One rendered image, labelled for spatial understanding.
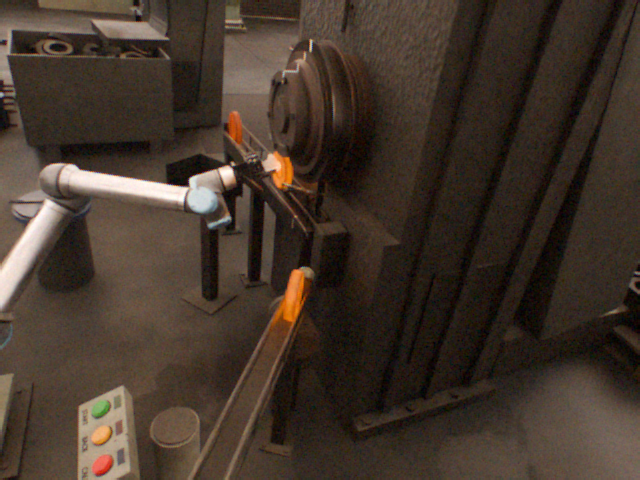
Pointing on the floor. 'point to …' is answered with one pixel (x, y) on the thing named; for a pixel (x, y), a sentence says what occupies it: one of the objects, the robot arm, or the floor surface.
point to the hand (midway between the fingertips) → (282, 165)
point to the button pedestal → (89, 452)
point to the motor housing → (309, 341)
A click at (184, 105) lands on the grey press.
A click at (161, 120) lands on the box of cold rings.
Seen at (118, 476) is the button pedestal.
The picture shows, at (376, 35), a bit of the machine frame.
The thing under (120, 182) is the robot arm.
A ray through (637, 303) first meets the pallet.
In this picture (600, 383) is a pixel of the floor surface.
